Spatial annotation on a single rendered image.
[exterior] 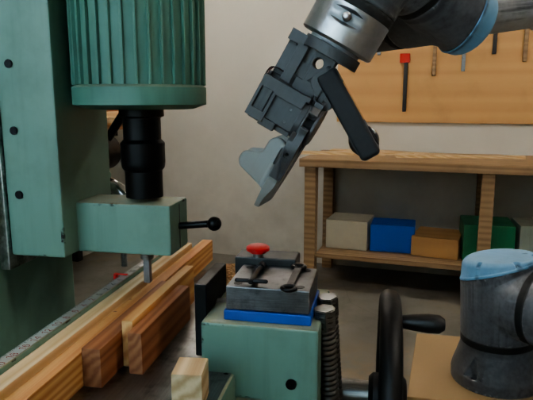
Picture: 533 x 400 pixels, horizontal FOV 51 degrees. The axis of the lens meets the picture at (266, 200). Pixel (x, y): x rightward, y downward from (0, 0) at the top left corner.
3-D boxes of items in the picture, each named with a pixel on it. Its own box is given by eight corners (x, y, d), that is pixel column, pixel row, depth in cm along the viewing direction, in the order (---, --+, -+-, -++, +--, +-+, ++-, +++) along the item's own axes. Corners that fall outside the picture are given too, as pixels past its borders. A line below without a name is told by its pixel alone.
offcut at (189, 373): (202, 412, 55) (201, 375, 55) (171, 410, 56) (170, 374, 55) (208, 392, 59) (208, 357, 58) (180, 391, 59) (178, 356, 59)
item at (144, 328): (143, 375, 63) (140, 333, 62) (128, 374, 63) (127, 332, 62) (190, 318, 79) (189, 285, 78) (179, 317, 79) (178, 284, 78)
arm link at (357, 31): (388, 34, 68) (389, 25, 58) (366, 71, 69) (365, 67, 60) (324, -2, 68) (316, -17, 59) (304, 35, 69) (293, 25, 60)
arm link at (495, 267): (486, 312, 128) (487, 238, 124) (561, 335, 114) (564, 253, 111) (444, 332, 119) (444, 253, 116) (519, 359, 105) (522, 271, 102)
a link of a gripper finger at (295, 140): (271, 170, 69) (306, 109, 67) (284, 178, 69) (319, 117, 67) (264, 175, 65) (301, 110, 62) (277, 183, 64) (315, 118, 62)
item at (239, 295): (310, 326, 61) (311, 278, 60) (215, 319, 63) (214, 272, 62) (322, 287, 74) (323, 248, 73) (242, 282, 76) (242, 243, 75)
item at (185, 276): (134, 367, 64) (132, 321, 63) (123, 366, 65) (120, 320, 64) (194, 301, 86) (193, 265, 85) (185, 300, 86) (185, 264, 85)
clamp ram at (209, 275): (256, 361, 65) (255, 288, 63) (195, 355, 66) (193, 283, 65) (270, 330, 74) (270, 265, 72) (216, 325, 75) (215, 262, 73)
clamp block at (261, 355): (316, 409, 61) (318, 332, 60) (200, 396, 64) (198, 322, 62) (328, 350, 76) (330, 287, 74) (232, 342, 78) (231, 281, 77)
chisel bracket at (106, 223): (171, 267, 74) (170, 205, 73) (76, 261, 77) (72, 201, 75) (189, 252, 81) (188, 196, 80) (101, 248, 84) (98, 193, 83)
